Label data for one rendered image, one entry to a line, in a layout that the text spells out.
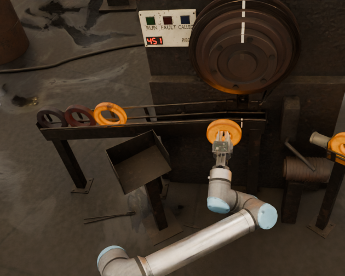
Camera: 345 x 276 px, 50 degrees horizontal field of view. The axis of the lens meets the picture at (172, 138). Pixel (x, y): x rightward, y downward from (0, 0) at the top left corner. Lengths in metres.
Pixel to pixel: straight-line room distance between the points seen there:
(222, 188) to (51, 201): 1.52
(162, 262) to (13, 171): 1.94
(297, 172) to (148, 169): 0.75
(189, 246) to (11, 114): 2.52
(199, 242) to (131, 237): 1.08
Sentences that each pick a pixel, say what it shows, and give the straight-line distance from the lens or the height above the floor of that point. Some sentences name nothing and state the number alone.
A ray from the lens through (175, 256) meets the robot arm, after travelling 1.34.
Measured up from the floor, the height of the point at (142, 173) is 0.60.
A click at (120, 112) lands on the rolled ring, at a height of 0.73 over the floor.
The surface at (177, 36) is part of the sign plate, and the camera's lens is 1.80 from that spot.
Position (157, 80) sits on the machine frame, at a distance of 1.95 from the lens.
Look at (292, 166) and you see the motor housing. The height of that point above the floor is 0.52.
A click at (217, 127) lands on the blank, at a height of 0.88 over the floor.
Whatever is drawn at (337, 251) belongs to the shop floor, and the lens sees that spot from 2.37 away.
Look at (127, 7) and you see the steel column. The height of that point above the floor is 0.03.
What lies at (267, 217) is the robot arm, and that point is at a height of 0.82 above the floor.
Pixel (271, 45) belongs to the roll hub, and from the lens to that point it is 1.54.
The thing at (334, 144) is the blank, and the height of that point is 0.70.
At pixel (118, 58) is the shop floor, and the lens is 3.77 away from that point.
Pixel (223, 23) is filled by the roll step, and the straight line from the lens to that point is 1.55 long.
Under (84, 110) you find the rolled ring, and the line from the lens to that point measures 2.11.
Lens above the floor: 2.05
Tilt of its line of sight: 46 degrees down
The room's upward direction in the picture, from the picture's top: 10 degrees counter-clockwise
